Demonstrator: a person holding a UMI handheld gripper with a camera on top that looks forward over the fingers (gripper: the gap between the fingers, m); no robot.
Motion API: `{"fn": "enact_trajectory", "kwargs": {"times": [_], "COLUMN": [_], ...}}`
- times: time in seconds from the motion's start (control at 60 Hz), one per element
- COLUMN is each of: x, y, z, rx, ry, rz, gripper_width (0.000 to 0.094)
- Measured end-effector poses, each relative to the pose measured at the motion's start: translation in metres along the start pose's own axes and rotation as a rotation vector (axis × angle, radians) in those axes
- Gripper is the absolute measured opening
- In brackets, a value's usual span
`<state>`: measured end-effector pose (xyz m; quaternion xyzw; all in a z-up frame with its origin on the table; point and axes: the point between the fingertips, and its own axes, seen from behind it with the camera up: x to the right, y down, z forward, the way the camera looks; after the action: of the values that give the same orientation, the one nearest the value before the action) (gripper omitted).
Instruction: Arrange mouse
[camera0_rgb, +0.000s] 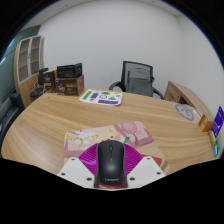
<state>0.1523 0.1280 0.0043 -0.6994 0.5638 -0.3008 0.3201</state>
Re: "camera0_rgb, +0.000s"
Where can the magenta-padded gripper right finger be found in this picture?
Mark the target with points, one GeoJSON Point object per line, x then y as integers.
{"type": "Point", "coordinates": [143, 168]}

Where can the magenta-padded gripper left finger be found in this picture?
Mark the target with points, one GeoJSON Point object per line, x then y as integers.
{"type": "Point", "coordinates": [78, 166]}

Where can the black computer mouse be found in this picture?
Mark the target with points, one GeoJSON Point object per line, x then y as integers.
{"type": "Point", "coordinates": [110, 163]}

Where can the cartoon print mouse pad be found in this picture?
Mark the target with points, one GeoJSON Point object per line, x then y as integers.
{"type": "Point", "coordinates": [133, 133]}

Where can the grey circle print sheet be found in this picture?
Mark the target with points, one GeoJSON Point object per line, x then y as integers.
{"type": "Point", "coordinates": [185, 111]}

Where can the white sticker sheet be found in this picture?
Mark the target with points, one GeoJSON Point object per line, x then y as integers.
{"type": "Point", "coordinates": [100, 97]}

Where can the brown cardboard box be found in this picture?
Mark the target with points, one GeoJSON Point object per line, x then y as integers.
{"type": "Point", "coordinates": [70, 86]}

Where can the black sofa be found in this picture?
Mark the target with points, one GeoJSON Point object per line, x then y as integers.
{"type": "Point", "coordinates": [8, 116]}

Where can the grey backpack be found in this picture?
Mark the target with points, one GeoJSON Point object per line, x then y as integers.
{"type": "Point", "coordinates": [139, 81]}

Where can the purple card package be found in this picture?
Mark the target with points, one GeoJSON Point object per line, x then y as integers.
{"type": "Point", "coordinates": [218, 121]}

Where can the black electronic device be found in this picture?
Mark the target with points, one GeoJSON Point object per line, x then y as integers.
{"type": "Point", "coordinates": [69, 70]}

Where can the black mesh office chair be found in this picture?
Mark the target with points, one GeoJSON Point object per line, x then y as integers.
{"type": "Point", "coordinates": [125, 71]}

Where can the wooden shelf cabinet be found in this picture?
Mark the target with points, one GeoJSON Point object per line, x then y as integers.
{"type": "Point", "coordinates": [25, 66]}

